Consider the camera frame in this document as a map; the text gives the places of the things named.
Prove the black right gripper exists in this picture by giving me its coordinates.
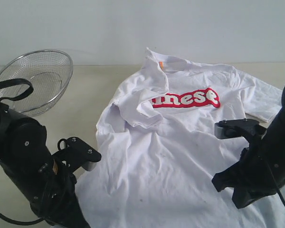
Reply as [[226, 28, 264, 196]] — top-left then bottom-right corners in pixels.
[[211, 140, 285, 209]]

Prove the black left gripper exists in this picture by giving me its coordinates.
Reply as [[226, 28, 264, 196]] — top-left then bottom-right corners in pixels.
[[30, 161, 90, 228]]

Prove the white t-shirt red logo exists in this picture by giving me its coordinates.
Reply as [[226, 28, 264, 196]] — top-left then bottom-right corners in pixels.
[[76, 49, 285, 228]]

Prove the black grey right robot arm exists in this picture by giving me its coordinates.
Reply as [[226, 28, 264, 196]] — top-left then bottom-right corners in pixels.
[[212, 86, 285, 209]]

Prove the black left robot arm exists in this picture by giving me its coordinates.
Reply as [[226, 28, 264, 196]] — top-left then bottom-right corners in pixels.
[[0, 104, 89, 228]]

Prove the metal mesh strainer bowl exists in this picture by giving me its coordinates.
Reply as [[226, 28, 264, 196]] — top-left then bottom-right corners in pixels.
[[0, 49, 73, 117]]

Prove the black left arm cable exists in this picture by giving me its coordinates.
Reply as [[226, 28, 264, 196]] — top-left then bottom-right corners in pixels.
[[0, 78, 48, 225]]

